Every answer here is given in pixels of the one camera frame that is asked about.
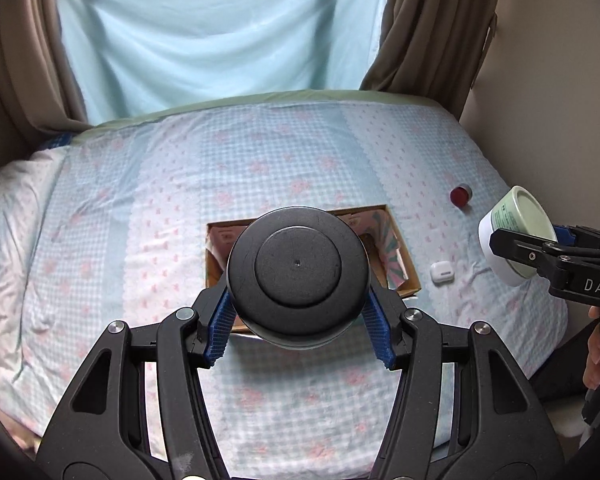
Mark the light blue hanging cloth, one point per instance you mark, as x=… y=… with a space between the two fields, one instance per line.
x=205 y=35

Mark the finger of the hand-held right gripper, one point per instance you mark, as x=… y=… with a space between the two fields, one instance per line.
x=520 y=247
x=565 y=235

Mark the black round jar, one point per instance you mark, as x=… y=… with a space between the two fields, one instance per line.
x=297 y=260

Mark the white floral quilt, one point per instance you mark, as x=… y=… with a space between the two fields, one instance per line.
x=10 y=235

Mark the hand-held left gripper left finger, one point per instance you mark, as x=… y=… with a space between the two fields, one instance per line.
x=217 y=332

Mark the cardboard box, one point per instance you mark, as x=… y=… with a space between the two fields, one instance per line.
x=217 y=245

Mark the dark blue checked cloth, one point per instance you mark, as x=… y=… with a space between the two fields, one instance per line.
x=57 y=141

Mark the brown curtain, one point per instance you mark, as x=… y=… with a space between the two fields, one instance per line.
x=30 y=60
x=430 y=35

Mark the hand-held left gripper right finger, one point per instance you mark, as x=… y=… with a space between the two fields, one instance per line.
x=380 y=332

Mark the person's right hand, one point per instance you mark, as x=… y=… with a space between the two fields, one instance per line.
x=595 y=355

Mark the white earbuds case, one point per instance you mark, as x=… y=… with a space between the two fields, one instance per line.
x=441 y=272

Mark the small red jar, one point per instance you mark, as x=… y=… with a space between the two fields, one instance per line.
x=461 y=196

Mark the green lidded cream jar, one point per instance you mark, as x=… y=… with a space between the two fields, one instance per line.
x=510 y=210

